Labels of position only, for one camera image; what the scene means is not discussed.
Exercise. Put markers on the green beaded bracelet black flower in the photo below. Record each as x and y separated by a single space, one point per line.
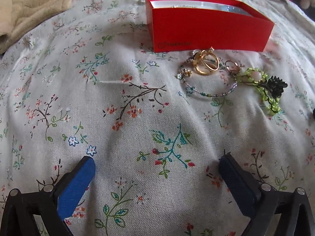
269 87

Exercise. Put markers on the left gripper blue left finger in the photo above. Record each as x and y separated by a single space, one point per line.
54 203

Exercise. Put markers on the gold interlocking rings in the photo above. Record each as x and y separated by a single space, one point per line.
205 63

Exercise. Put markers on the red cardboard box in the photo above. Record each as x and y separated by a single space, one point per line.
178 25

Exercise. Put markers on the beige fleece blanket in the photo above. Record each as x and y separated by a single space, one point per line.
21 16

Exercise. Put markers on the floral white bedspread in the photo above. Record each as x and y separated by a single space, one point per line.
87 82

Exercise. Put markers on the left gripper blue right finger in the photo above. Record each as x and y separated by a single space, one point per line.
260 202

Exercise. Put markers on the small gold earring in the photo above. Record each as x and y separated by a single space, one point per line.
184 73

